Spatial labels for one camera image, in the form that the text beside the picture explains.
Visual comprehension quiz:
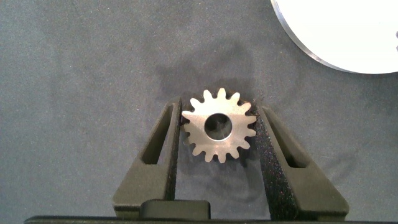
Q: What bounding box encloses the small steel spur gear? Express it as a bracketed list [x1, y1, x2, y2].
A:
[180, 87, 258, 164]

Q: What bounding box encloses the dark rectangular work mat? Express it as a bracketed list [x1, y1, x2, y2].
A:
[0, 0, 398, 224]

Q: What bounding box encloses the round white pinned plate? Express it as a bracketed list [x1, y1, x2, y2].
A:
[269, 0, 398, 75]

